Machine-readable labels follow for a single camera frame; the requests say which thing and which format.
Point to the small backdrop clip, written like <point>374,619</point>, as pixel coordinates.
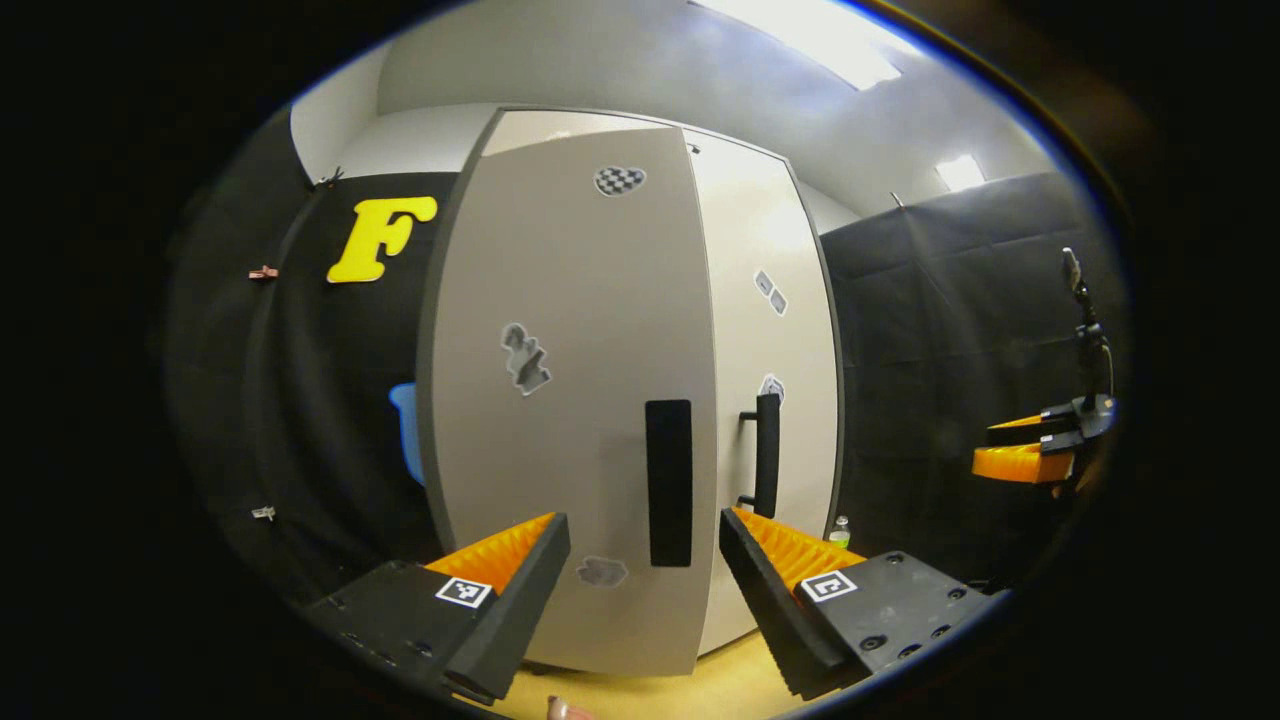
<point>264,513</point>
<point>264,273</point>

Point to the long ceiling light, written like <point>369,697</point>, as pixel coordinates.
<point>820,35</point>

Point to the small ceiling light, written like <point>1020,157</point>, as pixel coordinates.
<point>960,172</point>

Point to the black backdrop cloth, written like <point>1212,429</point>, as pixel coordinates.
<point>930,350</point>
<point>300,400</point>

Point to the white shoe cabinet door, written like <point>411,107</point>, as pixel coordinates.
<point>570,300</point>
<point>760,240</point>

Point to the white grey shoe cabinet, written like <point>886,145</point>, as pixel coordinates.
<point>838,420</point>

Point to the person's foot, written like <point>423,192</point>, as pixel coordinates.
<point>570,710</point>

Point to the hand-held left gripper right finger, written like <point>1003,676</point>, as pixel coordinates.
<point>770,610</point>

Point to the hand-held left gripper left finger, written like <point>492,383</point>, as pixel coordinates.
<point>515,620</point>

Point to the clear plastic bottle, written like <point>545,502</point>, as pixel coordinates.
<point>840,534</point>

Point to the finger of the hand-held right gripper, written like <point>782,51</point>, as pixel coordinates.
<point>1020,465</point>
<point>1015,435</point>

